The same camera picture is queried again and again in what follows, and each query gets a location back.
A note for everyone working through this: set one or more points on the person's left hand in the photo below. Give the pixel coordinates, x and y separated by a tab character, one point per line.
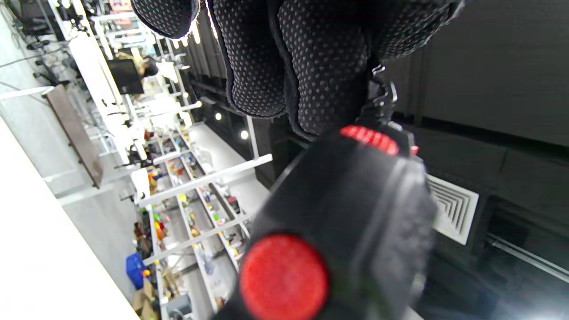
311	58

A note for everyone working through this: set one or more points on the black red watch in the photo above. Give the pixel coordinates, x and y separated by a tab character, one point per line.
346	213

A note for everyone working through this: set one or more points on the black monitor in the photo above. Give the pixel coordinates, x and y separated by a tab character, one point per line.
125	76

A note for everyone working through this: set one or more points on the white ceiling air vent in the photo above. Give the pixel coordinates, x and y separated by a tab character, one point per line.
453	209

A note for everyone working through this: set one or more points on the white metal shelf rack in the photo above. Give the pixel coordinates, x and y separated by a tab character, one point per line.
195	231

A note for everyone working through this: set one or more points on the white cart with wooden top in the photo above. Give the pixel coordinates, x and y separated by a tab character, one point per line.
75	133

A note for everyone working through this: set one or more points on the blue plastic bin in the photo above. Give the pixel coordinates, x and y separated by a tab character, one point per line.
133	271

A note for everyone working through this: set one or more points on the white frame post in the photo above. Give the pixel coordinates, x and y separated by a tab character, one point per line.
204	180

